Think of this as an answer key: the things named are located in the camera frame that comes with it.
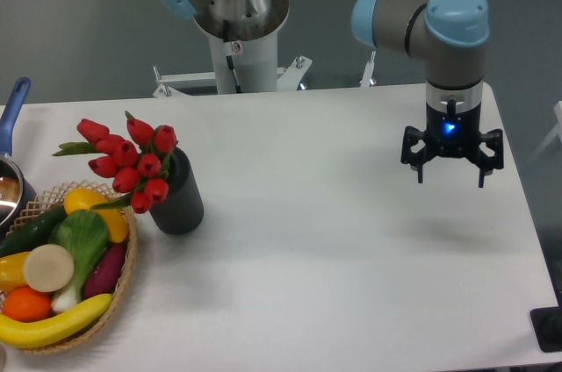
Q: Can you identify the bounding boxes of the green cucumber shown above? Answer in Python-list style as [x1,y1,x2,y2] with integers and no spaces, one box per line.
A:
[1,206,67,257]

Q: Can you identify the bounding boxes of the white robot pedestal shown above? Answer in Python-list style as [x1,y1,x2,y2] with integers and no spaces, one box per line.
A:
[152,0,313,99]

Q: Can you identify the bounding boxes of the dark grey ribbed vase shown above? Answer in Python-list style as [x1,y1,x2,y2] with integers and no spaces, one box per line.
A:
[149,148,205,235]

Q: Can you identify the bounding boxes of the beige round disc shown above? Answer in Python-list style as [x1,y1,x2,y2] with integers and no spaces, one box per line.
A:
[23,244,74,293]

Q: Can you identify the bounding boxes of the black cable on pedestal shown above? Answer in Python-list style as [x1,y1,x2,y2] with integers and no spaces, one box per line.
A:
[221,20,243,94]

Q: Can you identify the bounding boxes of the black box at edge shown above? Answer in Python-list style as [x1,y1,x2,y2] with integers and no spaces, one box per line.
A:
[530,306,561,353]

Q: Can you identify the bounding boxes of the yellow banana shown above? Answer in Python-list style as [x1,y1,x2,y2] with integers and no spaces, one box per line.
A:
[1,294,112,349]

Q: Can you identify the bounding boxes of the red tulip bouquet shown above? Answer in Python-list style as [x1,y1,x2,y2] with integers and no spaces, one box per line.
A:
[54,111,178,214]

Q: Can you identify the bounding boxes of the woven wicker basket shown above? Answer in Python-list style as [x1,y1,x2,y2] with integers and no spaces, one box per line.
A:
[8,181,138,354]

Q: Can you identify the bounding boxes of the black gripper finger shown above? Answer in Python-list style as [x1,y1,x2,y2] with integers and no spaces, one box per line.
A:
[400,125,437,183]
[469,129,503,188]

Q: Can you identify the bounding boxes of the orange fruit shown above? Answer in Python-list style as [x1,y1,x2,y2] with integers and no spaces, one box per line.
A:
[2,287,51,323]

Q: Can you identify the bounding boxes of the white frame at right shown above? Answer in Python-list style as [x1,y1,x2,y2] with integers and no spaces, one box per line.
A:
[530,101,562,163]

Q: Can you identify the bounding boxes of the blue handled pot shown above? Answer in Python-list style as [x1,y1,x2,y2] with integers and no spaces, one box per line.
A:
[1,77,36,240]

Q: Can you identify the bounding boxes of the purple eggplant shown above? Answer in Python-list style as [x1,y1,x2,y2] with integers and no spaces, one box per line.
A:
[83,242,126,299]

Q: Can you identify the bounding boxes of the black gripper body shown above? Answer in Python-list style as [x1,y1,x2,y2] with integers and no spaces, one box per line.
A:
[426,85,483,156]

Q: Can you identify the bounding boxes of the yellow lemon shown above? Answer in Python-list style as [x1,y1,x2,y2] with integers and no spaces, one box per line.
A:
[0,252,30,294]

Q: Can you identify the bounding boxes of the green bok choy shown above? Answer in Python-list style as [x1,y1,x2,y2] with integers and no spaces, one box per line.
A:
[48,210,109,314]

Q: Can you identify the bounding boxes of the yellow bell pepper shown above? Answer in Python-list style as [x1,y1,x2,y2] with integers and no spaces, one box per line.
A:
[63,187,129,244]

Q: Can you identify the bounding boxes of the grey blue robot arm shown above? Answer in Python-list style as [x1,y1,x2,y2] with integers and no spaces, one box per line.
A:
[159,0,504,176]

